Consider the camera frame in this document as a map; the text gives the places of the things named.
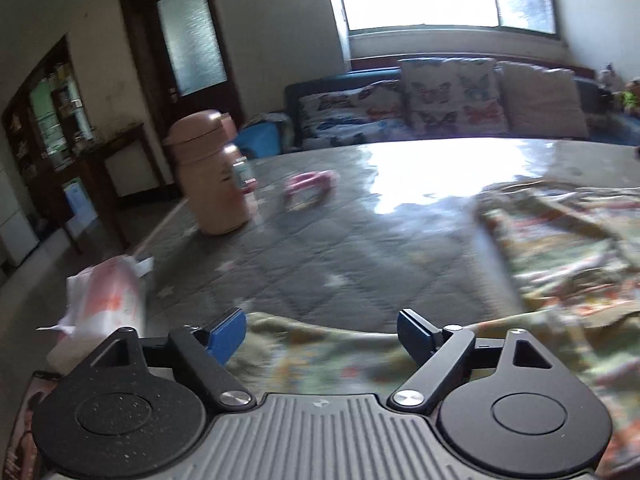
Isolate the dark blue sofa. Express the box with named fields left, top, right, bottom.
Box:
left=235, top=55, right=640, bottom=153

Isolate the black white plush dog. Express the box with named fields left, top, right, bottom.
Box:
left=597, top=62, right=626, bottom=93

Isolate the dark wooden glass door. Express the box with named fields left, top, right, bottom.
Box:
left=118, top=0, right=246, bottom=136

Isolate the white blue carton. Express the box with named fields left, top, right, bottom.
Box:
left=62, top=177, right=98, bottom=241

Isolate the pink tissue box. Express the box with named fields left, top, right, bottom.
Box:
left=35, top=255, right=156, bottom=376

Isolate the dark red printed book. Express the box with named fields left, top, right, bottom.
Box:
left=15, top=370, right=63, bottom=480

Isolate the upright butterfly print cushion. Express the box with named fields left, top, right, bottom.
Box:
left=397, top=57, right=511, bottom=136

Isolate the pink hair clip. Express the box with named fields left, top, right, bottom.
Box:
left=284, top=170, right=338, bottom=208

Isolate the blue cloth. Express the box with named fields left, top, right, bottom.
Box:
left=235, top=122, right=283, bottom=158

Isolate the white appliance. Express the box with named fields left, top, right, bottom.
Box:
left=0, top=167, right=41, bottom=267

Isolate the flat butterfly print cushion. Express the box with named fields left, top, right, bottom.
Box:
left=298, top=80, right=416, bottom=151

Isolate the dark wooden side table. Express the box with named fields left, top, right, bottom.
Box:
left=80, top=122, right=166, bottom=251

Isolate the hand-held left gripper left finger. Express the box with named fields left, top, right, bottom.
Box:
left=65, top=307, right=253, bottom=408

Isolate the grey knitted blanket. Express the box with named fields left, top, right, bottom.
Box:
left=247, top=111, right=296, bottom=151

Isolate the plain white cushion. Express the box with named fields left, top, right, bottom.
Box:
left=497, top=60, right=591, bottom=140

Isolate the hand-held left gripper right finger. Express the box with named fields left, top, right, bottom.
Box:
left=387, top=308, right=583, bottom=408

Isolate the wooden display cabinet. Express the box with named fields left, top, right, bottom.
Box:
left=0, top=35, right=96, bottom=261

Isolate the pink cartoon face bottle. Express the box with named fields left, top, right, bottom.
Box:
left=162, top=109, right=261, bottom=236

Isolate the green patterned garment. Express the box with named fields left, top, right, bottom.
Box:
left=227, top=180, right=640, bottom=478

